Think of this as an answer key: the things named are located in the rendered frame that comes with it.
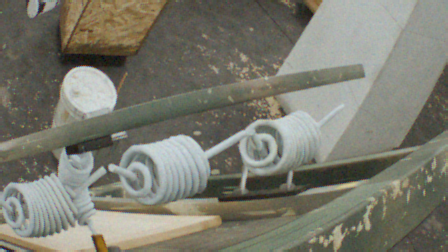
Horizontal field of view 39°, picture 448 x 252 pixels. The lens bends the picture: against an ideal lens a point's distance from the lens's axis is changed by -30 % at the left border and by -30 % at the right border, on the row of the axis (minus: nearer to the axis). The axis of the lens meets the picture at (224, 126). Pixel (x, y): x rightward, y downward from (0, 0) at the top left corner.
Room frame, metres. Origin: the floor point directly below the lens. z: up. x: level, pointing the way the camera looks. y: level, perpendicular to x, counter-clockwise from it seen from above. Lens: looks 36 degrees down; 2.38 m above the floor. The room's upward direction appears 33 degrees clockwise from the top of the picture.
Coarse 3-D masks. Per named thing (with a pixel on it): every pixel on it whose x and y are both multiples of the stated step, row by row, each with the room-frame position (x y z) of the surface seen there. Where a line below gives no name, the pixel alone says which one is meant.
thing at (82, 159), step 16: (80, 144) 0.51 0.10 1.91; (96, 144) 0.53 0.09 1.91; (112, 144) 0.55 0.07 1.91; (64, 160) 0.52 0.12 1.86; (80, 160) 0.53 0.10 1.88; (64, 176) 0.52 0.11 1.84; (80, 176) 0.53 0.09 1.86; (80, 192) 0.53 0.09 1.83; (80, 208) 0.52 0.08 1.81; (80, 224) 0.52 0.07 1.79; (96, 240) 0.51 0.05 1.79
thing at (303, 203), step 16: (304, 192) 1.20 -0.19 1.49; (320, 192) 1.17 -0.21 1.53; (336, 192) 1.15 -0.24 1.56; (96, 208) 1.37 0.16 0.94; (112, 208) 1.35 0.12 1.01; (128, 208) 1.33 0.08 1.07; (144, 208) 1.31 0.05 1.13; (160, 208) 1.29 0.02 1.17; (176, 208) 1.28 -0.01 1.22; (192, 208) 1.26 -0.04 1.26; (208, 208) 1.25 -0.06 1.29; (224, 208) 1.24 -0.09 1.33; (240, 208) 1.22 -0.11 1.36; (256, 208) 1.21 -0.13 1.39; (272, 208) 1.20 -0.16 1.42; (288, 208) 1.18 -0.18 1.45; (304, 208) 1.17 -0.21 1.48
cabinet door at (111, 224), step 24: (96, 216) 1.25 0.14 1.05; (120, 216) 1.24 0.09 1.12; (144, 216) 1.24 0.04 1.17; (168, 216) 1.23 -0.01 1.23; (192, 216) 1.21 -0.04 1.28; (216, 216) 1.19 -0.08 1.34; (24, 240) 0.88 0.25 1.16; (48, 240) 0.91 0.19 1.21; (72, 240) 0.94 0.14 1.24; (120, 240) 0.97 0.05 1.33; (144, 240) 1.01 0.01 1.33
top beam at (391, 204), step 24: (432, 144) 1.05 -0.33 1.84; (408, 168) 0.87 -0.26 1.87; (432, 168) 0.92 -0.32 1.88; (360, 192) 0.78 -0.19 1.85; (384, 192) 0.76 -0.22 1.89; (408, 192) 0.82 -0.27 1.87; (432, 192) 0.90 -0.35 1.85; (312, 216) 0.70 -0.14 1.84; (336, 216) 0.67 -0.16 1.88; (360, 216) 0.69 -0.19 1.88; (384, 216) 0.74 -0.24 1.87; (408, 216) 0.80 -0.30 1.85; (264, 240) 0.62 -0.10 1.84; (288, 240) 0.60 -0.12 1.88; (312, 240) 0.61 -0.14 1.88; (336, 240) 0.64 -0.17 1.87; (360, 240) 0.68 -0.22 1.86; (384, 240) 0.73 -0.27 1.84
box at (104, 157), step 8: (88, 112) 1.70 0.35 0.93; (96, 112) 1.73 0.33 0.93; (104, 112) 1.75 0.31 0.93; (112, 136) 1.69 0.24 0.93; (120, 136) 1.71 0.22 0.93; (120, 144) 1.72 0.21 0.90; (96, 152) 1.63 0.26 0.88; (104, 152) 1.66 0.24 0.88; (112, 152) 1.70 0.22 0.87; (96, 160) 1.64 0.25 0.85; (104, 160) 1.68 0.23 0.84; (112, 160) 1.71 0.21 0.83; (96, 168) 1.66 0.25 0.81; (104, 168) 1.70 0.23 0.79
